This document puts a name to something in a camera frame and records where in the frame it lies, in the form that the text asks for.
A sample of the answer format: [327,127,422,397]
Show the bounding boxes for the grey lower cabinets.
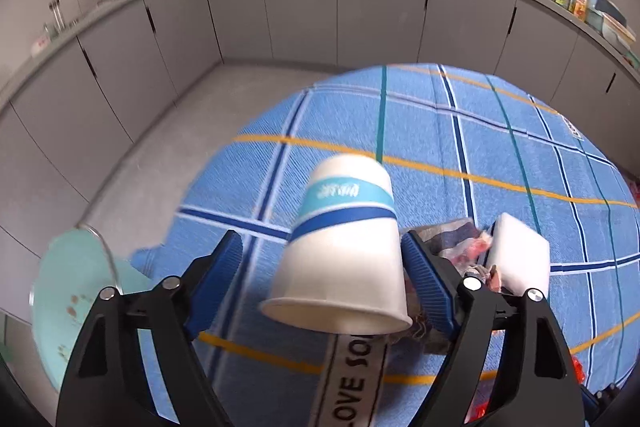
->
[1,0,639,321]

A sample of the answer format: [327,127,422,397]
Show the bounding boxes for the plaid cloth rag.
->
[400,218,501,355]

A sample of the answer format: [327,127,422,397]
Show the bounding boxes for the white sponge block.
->
[486,212,550,298]

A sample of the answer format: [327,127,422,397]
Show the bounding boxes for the blue plaid tablecloth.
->
[131,64,639,426]

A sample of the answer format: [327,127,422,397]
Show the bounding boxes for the white blue paper cup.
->
[260,154,412,336]

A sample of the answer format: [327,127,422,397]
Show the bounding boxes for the blue dish rack box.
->
[586,0,637,54]

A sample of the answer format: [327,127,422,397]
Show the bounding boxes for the yellow detergent bottle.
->
[573,0,588,22]

